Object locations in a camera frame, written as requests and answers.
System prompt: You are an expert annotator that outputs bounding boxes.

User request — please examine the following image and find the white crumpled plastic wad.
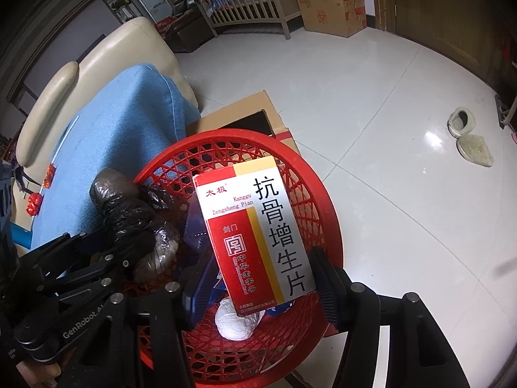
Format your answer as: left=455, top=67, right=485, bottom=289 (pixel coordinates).
left=214, top=297, right=266, bottom=341

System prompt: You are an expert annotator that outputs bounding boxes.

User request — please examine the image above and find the flattened cardboard box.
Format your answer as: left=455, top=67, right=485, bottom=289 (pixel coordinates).
left=186, top=90, right=301, bottom=159

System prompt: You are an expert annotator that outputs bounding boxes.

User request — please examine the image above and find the blue table cloth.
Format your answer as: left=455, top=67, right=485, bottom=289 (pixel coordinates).
left=10, top=62, right=203, bottom=251

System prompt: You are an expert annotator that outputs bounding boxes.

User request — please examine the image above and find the red plastic basket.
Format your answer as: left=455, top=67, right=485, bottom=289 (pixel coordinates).
left=132, top=133, right=344, bottom=386

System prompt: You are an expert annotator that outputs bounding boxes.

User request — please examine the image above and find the white appliance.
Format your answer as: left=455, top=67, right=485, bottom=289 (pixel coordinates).
left=132, top=0, right=171, bottom=24

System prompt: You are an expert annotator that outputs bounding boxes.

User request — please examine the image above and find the printed cardboard box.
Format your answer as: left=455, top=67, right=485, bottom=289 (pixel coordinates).
left=297, top=0, right=366, bottom=38

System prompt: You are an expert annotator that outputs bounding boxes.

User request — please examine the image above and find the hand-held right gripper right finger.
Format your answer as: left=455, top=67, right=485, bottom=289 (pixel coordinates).
left=309, top=247, right=460, bottom=388

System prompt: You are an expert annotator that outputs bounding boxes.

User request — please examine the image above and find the red white medicine box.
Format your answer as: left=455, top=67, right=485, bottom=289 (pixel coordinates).
left=192, top=157, right=318, bottom=312

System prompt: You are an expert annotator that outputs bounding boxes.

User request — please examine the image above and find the black plastic bag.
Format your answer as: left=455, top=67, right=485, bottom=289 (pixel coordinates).
left=90, top=169, right=190, bottom=284

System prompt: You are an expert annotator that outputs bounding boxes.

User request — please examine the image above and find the wall shelf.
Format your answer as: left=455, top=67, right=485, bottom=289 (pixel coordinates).
left=101, top=0, right=136, bottom=25

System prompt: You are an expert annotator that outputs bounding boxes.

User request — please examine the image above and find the cream leather sofa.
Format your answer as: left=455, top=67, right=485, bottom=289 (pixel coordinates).
left=16, top=16, right=200, bottom=170

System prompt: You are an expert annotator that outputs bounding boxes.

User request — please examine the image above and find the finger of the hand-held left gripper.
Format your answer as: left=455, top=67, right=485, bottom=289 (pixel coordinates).
left=38, top=259, right=132, bottom=306
left=18, top=230, right=124, bottom=277

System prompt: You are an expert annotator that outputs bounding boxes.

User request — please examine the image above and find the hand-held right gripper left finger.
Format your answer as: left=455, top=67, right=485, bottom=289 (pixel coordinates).
left=92, top=255, right=222, bottom=388

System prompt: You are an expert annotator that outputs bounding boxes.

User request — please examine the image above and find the wooden door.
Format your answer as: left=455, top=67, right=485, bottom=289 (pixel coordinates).
left=369, top=0, right=517, bottom=87

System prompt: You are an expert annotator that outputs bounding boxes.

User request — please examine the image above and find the dark low cabinet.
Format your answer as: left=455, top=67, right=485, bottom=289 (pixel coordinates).
left=155, top=12, right=216, bottom=54

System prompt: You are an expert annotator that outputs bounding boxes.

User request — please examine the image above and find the wooden crib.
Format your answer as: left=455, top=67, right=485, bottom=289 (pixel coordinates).
left=188, top=0, right=301, bottom=40

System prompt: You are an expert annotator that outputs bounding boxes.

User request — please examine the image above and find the black bag strap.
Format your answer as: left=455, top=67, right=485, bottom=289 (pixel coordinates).
left=11, top=165, right=31, bottom=195

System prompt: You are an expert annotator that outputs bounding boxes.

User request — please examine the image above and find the beige fuzzy slipper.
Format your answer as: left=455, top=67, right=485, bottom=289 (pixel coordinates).
left=456, top=134, right=496, bottom=169
left=446, top=107, right=478, bottom=138

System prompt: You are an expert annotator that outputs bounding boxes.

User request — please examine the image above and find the blue snack packet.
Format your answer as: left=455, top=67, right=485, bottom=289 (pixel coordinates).
left=183, top=210, right=227, bottom=308

